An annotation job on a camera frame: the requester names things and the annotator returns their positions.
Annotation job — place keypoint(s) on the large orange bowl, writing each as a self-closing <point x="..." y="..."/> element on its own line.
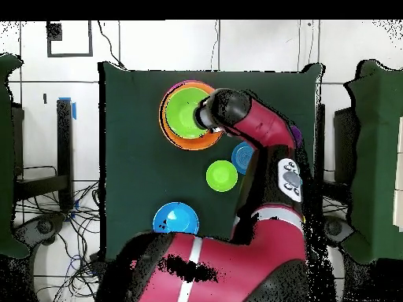
<point x="189" y="144"/>

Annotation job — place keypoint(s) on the large green bowl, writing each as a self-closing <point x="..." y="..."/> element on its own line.
<point x="181" y="113"/>

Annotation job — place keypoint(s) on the medium blue bowl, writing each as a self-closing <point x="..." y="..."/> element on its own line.
<point x="176" y="218"/>

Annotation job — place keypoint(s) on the large pink bowl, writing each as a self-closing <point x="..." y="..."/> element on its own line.
<point x="171" y="88"/>

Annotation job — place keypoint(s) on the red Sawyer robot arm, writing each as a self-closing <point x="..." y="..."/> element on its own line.
<point x="267" y="125"/>

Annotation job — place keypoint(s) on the small green bowl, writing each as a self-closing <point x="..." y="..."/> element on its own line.
<point x="221" y="176"/>

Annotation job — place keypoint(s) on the dark blue bowl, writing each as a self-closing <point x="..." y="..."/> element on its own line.
<point x="241" y="157"/>

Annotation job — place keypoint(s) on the dark green tablecloth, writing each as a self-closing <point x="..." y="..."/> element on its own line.
<point x="135" y="173"/>

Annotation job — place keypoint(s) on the purple cup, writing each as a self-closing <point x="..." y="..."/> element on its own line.
<point x="297" y="137"/>

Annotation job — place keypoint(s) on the blue tape strip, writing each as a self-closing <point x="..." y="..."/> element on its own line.
<point x="74" y="110"/>

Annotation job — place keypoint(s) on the dark grey chair base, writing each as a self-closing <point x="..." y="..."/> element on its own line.
<point x="338" y="229"/>
<point x="41" y="228"/>

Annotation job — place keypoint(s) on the green cloth covered side table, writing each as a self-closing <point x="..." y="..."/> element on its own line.
<point x="377" y="157"/>
<point x="6" y="157"/>

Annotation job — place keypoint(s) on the black metal frame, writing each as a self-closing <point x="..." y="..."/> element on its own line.
<point x="64" y="141"/>

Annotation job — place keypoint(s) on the black square floor frame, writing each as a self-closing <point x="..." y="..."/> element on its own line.
<point x="54" y="31"/>

